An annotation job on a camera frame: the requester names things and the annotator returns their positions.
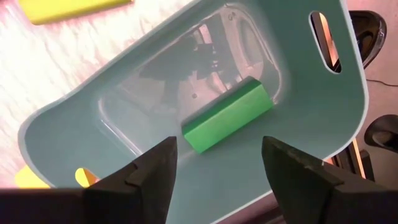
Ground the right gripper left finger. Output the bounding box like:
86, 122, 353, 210
82, 136, 178, 224

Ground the black stand with base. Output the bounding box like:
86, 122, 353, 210
348, 10, 388, 70
363, 114, 398, 155

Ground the green wooden block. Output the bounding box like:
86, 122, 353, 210
181, 76, 275, 155

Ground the black floor cable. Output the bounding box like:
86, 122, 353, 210
365, 78, 398, 88

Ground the teal plastic bin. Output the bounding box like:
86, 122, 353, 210
17, 0, 370, 224

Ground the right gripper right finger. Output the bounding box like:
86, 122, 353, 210
261, 136, 394, 224

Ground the lime wooden block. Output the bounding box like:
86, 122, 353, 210
17, 0, 134, 26

